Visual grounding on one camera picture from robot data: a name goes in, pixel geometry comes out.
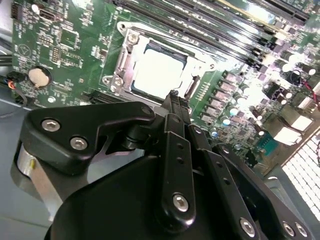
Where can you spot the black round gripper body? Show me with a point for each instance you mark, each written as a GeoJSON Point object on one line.
{"type": "Point", "coordinates": [112, 212]}

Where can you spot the metal socket cover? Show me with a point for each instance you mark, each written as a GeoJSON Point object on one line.
{"type": "Point", "coordinates": [132, 58]}

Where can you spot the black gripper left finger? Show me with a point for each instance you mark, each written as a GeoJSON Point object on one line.
{"type": "Point", "coordinates": [75, 125]}

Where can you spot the silver CPU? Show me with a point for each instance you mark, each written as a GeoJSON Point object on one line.
{"type": "Point", "coordinates": [157, 72]}

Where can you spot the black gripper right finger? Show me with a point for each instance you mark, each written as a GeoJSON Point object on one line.
{"type": "Point", "coordinates": [220, 170]}

